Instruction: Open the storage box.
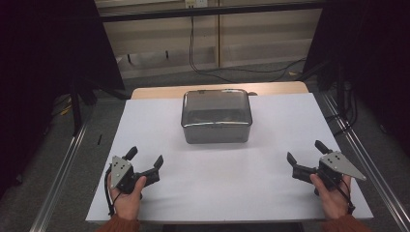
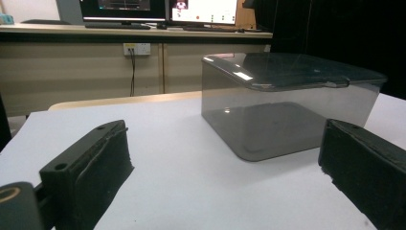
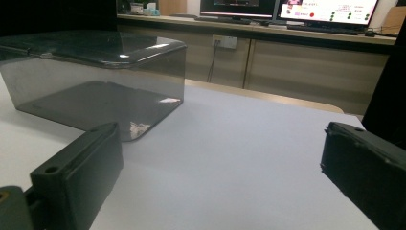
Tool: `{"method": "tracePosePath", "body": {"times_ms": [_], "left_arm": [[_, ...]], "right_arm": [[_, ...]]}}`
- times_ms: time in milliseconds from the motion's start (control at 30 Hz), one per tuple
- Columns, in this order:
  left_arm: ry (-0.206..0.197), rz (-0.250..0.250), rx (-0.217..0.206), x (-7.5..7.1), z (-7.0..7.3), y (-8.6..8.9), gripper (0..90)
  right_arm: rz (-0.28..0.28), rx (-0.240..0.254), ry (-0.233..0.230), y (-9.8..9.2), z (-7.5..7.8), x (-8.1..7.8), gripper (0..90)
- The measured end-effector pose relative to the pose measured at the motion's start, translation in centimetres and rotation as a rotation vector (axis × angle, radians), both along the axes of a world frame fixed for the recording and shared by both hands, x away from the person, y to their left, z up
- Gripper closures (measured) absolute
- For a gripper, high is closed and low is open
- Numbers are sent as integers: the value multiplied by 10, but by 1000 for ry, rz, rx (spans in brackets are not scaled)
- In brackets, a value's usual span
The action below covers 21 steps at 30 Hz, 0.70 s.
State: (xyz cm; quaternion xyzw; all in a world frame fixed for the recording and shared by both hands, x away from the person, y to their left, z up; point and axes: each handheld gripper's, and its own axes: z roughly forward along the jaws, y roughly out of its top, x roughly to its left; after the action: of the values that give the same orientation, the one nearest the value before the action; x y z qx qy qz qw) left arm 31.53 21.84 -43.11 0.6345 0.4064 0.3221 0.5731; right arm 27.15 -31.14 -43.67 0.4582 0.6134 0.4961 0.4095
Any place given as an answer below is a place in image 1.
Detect white wall socket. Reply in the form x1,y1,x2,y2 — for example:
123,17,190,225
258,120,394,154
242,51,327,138
185,0,209,10

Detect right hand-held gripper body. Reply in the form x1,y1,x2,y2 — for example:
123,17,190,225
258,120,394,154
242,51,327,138
291,151,367,190

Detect person's right hand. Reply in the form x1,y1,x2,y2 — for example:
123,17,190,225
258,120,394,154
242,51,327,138
309,173,353,220

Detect person's left hand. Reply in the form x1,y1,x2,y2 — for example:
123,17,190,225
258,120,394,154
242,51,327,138
107,175,148,221

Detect aluminium rail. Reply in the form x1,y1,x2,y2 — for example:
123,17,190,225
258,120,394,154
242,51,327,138
29,121,90,232
320,91,410,232

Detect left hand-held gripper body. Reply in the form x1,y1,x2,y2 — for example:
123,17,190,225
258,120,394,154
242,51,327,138
109,156,161,195

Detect white paper sheet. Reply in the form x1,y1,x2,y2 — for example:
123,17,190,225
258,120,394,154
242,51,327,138
85,92,374,223

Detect grey metal box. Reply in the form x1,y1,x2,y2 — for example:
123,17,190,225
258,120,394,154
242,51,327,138
180,88,253,145

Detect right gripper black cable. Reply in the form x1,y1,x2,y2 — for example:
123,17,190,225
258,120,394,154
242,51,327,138
332,177,356,215

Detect black curtain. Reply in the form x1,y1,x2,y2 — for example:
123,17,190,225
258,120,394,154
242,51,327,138
0,0,126,198
303,0,410,158

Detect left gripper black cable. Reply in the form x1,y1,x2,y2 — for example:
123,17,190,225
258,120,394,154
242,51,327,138
103,164,123,217

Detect black metal stand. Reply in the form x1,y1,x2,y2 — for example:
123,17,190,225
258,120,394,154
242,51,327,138
68,75,132,137

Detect black floor cable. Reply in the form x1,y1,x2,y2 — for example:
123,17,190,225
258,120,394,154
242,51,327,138
189,15,308,83

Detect black horizontal bar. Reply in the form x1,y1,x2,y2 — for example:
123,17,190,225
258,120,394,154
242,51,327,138
100,1,325,23

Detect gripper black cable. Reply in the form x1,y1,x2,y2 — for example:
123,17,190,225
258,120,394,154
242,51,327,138
103,164,123,217
332,177,356,215

